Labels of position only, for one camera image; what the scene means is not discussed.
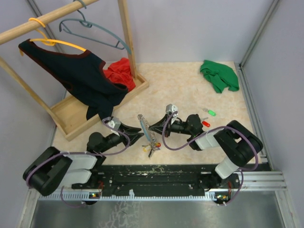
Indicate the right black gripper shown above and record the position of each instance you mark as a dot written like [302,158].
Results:
[158,127]

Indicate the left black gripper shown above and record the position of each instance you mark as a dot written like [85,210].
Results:
[127,130]

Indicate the large keyring with blue handle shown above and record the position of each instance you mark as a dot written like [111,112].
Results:
[145,127]

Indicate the bunch of tagged keys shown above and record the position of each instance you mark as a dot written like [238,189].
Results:
[151,148]

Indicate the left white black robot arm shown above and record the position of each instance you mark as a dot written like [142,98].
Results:
[54,169]

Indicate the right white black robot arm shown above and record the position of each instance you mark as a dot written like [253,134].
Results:
[238,143]

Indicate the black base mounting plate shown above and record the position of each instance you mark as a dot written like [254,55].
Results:
[156,180]

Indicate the green tagged key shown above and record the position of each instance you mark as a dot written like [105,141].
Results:
[210,112]

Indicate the red crumpled cloth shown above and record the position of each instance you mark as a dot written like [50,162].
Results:
[120,72]

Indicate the dark navy tank top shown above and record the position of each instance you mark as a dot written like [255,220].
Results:
[82,76]

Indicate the green crumpled cloth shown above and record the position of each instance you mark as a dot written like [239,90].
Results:
[220,76]

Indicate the grey-blue plastic hanger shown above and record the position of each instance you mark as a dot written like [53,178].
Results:
[99,27]

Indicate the yellow plastic hanger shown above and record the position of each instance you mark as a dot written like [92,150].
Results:
[49,42]

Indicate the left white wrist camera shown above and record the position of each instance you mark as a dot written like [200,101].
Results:
[112,123]

